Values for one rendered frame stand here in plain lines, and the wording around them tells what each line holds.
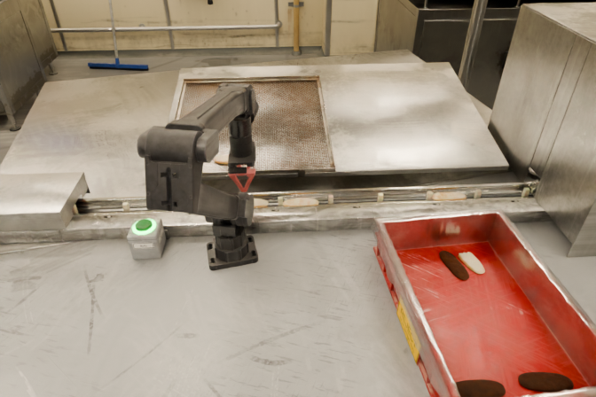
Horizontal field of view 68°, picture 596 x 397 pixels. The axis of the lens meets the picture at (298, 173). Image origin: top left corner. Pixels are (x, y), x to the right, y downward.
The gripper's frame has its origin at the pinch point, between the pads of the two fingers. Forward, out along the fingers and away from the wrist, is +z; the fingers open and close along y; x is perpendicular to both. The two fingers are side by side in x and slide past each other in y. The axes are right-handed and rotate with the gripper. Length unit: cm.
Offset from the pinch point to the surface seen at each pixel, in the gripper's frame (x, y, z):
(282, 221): -9.7, -9.1, 6.9
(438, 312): -42, -37, 11
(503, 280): -60, -29, 11
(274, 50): -14, 368, 92
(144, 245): 23.9, -16.5, 6.1
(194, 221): 13.1, -7.6, 6.9
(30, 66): 179, 249, 60
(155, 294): 19.9, -27.8, 11.0
